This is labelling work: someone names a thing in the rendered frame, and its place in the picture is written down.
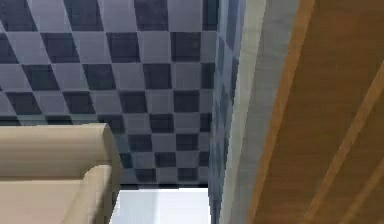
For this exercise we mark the beige sofa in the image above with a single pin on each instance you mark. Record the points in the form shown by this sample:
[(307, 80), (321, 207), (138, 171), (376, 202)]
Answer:
[(50, 173)]

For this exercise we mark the brown wooden door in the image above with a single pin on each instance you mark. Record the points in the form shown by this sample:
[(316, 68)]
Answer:
[(333, 116)]

